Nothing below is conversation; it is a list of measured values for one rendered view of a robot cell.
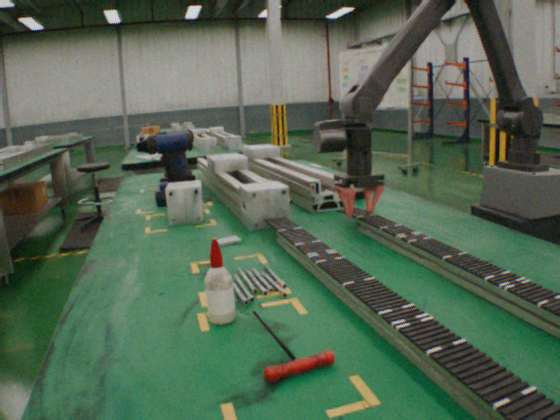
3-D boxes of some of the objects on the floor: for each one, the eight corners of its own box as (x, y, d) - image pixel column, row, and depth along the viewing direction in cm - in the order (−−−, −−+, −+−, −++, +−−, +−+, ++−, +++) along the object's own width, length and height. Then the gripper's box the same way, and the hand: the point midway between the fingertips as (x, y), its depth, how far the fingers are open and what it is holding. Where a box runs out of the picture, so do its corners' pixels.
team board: (332, 166, 744) (328, 51, 698) (353, 163, 772) (349, 52, 726) (402, 175, 624) (399, 40, 579) (422, 171, 652) (420, 43, 607)
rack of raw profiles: (406, 139, 1203) (405, 61, 1151) (432, 138, 1226) (431, 62, 1175) (486, 150, 894) (486, 48, 842) (515, 148, 917) (516, 51, 865)
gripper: (345, 152, 92) (346, 223, 95) (386, 149, 95) (386, 217, 98) (331, 149, 98) (333, 216, 102) (371, 146, 101) (371, 211, 105)
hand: (359, 213), depth 100 cm, fingers closed on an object, 5 cm apart
